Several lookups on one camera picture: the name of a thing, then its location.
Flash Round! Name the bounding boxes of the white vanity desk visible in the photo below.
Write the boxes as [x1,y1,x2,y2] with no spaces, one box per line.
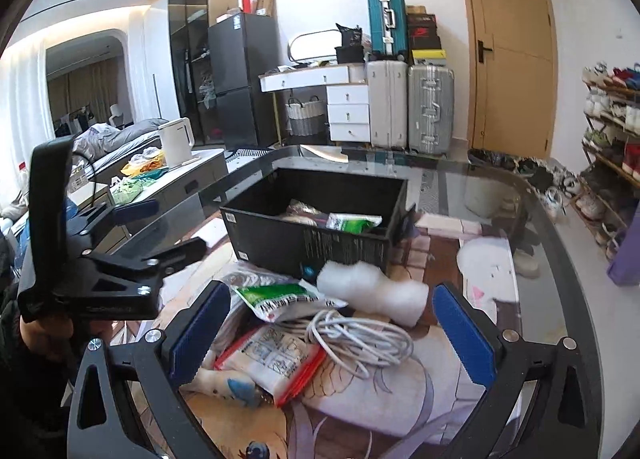
[258,64,369,140]

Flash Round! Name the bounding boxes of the purple cloth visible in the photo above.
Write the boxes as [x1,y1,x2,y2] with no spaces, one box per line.
[606,199,640,288]

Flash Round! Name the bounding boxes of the black plastic crate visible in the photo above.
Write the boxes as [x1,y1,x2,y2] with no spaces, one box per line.
[219,167,417,281]

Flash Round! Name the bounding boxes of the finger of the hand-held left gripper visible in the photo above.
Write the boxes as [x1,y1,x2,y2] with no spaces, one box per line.
[65,198,161,246]
[82,237,208,290]

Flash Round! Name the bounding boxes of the white electric kettle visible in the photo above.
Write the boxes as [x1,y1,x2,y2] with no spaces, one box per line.
[157,117,194,168]

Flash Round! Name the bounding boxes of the brown curtains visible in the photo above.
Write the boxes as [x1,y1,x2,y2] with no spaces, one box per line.
[46,58,127,126]

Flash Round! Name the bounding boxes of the silver suitcase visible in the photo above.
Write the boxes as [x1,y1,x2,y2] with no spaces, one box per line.
[407,64,456,156]

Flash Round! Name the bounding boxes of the brown clear packet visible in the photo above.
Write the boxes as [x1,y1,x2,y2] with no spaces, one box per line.
[285,199,332,228]

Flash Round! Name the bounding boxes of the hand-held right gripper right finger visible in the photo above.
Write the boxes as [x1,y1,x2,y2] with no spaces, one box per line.
[432,283,601,459]

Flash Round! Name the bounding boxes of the dark grey fridge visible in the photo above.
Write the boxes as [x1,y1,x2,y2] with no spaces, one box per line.
[207,12,282,150]

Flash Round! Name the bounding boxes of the beige slippers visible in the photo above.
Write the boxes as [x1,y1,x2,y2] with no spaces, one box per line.
[514,248,542,281]

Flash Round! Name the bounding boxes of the person's left hand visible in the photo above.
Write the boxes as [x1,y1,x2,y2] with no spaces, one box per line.
[20,314,76,356]

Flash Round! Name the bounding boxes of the white suitcase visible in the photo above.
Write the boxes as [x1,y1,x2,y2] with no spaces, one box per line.
[365,60,410,151]

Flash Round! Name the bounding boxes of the woven laundry basket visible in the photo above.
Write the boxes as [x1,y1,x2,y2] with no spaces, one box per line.
[284,96,329,138]

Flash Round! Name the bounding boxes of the yellow black shoe box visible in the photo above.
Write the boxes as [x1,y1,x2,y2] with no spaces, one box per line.
[412,49,448,66]

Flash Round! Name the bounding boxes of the light green bag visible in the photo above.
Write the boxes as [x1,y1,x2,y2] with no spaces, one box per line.
[109,176,144,206]

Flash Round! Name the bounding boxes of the white cable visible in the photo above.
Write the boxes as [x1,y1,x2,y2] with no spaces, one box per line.
[280,308,415,381]

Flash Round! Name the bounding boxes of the oval desk mirror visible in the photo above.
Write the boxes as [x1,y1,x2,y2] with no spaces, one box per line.
[287,30,352,66]

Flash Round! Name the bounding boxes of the clear plastic bag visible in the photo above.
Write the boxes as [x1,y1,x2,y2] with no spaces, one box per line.
[212,261,302,340]

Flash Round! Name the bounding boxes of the grey low table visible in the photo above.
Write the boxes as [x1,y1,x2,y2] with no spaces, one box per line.
[94,147,230,242]

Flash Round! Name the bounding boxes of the person's left forearm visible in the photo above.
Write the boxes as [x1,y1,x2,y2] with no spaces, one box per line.
[0,234,81,459]

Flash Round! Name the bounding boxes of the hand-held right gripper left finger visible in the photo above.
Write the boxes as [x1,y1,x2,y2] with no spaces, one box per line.
[67,280,233,459]

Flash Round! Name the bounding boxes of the printed cartoon mat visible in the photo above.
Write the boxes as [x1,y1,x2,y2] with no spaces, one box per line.
[110,216,526,459]

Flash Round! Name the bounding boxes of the white trash bin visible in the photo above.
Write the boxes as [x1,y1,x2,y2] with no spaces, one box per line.
[462,149,522,218]

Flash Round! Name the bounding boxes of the black bag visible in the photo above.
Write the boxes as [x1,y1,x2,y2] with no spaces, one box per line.
[334,23,364,65]

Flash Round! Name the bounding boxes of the shoe rack with shoes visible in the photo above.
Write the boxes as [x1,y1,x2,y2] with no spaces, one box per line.
[570,61,640,261]

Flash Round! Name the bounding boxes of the black cable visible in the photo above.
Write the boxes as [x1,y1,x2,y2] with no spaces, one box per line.
[72,151,99,186]

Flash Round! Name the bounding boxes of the wooden door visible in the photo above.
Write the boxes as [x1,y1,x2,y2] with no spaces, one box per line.
[454,0,559,160]

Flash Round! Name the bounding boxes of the green snack packet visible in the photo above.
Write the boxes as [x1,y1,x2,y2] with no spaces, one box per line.
[325,212,383,236]
[234,280,348,324]

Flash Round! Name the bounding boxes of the dark glass cabinet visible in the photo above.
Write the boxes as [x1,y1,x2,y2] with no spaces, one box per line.
[167,0,239,147]

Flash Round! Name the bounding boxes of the white drawer unit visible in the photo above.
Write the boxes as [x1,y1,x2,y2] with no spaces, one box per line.
[327,84,371,142]

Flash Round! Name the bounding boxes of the pile of shoes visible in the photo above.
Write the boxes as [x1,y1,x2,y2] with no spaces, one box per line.
[516,158,584,222]

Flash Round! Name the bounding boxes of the white foam piece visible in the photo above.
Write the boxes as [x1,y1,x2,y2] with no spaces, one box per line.
[316,260,431,328]

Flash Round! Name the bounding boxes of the teal suitcase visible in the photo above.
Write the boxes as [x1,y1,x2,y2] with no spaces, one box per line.
[367,0,409,60]

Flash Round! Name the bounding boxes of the grey bedding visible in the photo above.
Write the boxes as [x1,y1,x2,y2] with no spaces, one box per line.
[71,118,172,170]

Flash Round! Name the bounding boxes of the yellow snack bag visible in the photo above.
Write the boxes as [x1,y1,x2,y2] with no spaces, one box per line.
[121,149,166,178]

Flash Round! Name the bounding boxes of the red edged zip bag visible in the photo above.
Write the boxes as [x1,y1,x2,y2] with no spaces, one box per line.
[214,325,327,408]

